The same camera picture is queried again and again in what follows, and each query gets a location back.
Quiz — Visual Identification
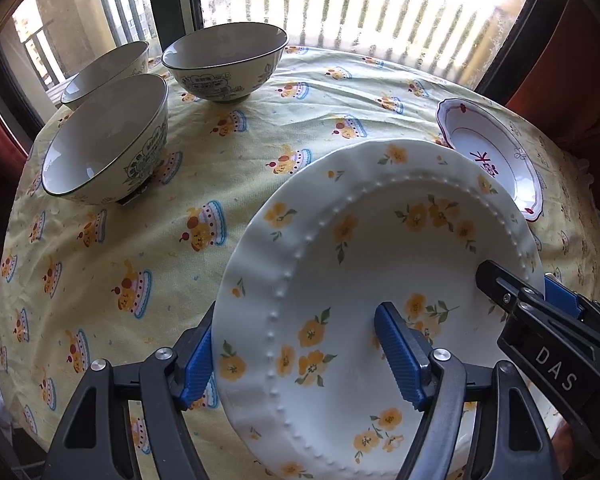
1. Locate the cream bowl green cartoon print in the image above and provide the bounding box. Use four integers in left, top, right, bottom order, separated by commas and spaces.
60, 40, 151, 111
41, 74, 169, 206
161, 22, 289, 106

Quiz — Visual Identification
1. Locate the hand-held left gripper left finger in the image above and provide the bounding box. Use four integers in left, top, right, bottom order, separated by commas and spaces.
42, 301, 216, 480

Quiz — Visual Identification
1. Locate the red curtain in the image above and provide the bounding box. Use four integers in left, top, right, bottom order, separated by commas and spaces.
505, 0, 600, 161
0, 80, 31, 161

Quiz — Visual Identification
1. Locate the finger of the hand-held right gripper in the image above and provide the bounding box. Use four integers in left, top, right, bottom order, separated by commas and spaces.
545, 272, 600, 348
476, 260, 546, 313

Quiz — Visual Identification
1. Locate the white balcony railing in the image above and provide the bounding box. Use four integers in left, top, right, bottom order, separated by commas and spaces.
200, 0, 531, 86

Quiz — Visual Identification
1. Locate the dark balcony railing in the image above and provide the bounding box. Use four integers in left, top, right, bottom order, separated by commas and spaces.
87, 0, 158, 43

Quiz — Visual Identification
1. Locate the white plate yellow flower print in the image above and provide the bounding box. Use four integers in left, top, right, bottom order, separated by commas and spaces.
211, 138, 547, 480

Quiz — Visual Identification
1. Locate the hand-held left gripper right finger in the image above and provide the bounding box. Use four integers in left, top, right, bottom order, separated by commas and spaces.
373, 301, 551, 480

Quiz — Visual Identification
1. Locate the white plate red trim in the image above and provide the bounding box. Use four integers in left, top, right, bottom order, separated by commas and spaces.
436, 98, 544, 222

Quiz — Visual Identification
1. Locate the yellow cake print tablecloth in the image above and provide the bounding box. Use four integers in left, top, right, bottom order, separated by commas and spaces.
0, 45, 600, 480

